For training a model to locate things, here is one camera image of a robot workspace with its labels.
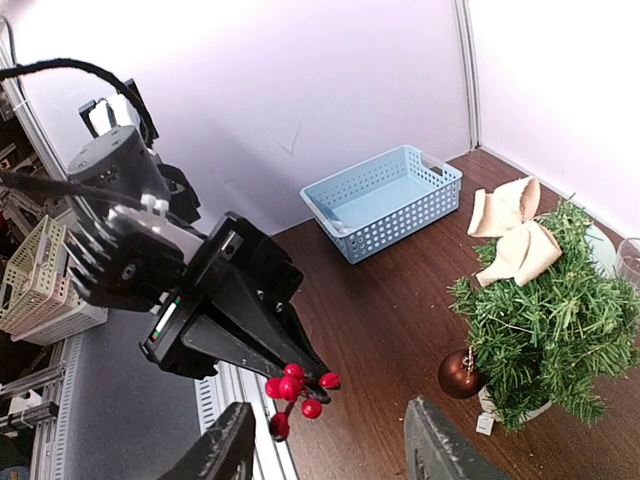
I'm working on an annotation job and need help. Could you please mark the clear drinking glass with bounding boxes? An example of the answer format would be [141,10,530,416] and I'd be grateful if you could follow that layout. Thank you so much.
[614,238,640,291]

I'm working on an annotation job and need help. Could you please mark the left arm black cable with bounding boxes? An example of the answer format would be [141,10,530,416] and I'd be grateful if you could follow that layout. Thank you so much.
[0,57,161,206]

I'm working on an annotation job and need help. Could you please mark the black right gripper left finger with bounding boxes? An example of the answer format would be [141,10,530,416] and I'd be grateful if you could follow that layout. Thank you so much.
[159,402,256,480]

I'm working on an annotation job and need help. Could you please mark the beige plastic basket outside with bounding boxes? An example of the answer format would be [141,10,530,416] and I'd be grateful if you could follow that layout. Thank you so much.
[1,215,108,346]

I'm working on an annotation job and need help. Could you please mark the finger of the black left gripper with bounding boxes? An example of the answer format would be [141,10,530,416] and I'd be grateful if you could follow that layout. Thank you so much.
[181,272,331,405]

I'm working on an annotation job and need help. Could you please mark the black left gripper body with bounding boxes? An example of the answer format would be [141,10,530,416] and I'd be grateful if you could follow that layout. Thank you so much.
[141,212,304,379]

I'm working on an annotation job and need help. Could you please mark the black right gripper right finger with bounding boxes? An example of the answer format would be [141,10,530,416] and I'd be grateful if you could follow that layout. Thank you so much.
[404,397,509,480]

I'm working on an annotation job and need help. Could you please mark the front aluminium rail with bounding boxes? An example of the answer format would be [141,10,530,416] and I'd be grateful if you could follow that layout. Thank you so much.
[195,362,298,480]

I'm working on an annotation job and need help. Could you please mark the light blue plastic basket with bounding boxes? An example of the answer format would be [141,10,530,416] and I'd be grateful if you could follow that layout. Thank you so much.
[300,145,463,265]

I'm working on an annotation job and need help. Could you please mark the white battery box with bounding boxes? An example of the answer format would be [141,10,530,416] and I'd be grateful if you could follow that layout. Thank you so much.
[476,412,496,436]

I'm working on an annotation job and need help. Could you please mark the light blue flower plate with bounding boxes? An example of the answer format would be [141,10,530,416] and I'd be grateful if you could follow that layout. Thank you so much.
[585,224,617,278]

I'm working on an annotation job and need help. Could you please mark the beige fabric bow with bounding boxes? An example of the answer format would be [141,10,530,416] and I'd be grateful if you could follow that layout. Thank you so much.
[467,176,562,287]

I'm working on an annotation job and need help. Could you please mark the red berry sprig ornament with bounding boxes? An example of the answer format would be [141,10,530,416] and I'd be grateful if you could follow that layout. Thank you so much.
[264,364,323,442]

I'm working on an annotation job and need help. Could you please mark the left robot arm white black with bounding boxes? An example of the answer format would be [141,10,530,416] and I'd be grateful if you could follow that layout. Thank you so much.
[67,126,330,404]

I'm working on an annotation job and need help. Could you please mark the small green christmas tree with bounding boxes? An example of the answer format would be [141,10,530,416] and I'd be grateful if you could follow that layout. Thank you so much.
[450,201,639,431]

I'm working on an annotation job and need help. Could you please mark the left aluminium frame post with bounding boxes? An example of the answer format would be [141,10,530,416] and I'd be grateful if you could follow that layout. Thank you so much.
[453,0,482,150]

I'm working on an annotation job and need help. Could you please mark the red brown bauble ornament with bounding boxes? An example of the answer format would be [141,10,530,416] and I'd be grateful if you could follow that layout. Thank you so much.
[437,349,485,399]

